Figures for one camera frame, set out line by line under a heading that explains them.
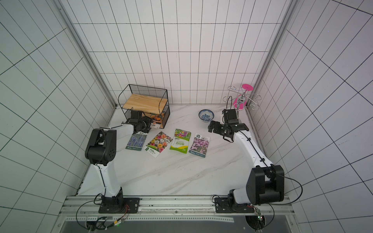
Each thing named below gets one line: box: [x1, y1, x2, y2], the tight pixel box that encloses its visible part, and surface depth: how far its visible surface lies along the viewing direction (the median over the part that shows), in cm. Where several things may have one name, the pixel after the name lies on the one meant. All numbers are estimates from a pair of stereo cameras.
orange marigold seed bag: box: [150, 114, 162, 130], surface depth 109 cm
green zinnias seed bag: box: [169, 128, 192, 154], surface depth 99 cm
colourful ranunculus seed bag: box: [143, 131, 173, 159], surface depth 97 cm
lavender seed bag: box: [125, 131, 149, 151], surface depth 100 cm
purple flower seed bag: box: [188, 133, 211, 158], surface depth 97 cm
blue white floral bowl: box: [198, 109, 215, 123], surface depth 112 cm
